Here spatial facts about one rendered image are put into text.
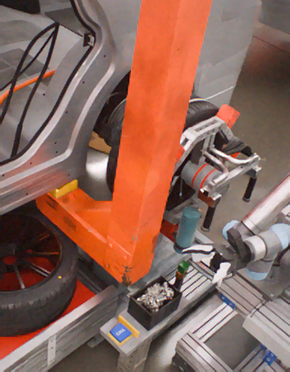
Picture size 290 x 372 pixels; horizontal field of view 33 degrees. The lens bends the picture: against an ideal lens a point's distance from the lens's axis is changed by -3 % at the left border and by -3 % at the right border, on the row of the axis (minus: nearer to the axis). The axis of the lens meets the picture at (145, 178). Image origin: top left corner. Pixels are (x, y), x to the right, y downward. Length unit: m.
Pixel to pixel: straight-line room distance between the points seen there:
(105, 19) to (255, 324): 1.37
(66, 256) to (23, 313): 0.35
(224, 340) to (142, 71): 1.48
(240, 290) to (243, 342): 0.51
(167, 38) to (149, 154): 0.44
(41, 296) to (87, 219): 0.40
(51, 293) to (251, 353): 1.02
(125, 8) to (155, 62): 0.57
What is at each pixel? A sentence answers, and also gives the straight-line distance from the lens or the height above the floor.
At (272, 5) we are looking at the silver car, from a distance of 4.72.
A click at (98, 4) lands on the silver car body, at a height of 1.61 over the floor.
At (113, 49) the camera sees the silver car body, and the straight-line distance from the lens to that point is 2.20.
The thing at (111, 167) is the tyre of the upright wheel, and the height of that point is 0.87.
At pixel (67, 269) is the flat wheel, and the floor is 0.51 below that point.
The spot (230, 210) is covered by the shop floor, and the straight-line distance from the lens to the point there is 3.63.
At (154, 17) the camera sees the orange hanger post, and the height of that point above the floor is 1.75.
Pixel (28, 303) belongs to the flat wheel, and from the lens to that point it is 2.23.
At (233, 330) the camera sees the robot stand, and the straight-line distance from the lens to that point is 2.65.
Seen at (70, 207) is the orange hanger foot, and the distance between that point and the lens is 2.38.
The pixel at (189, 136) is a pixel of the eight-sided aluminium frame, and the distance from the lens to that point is 2.20.
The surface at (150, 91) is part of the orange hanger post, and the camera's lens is 1.67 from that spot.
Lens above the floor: 2.28
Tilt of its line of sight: 38 degrees down
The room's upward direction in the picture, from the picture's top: 11 degrees clockwise
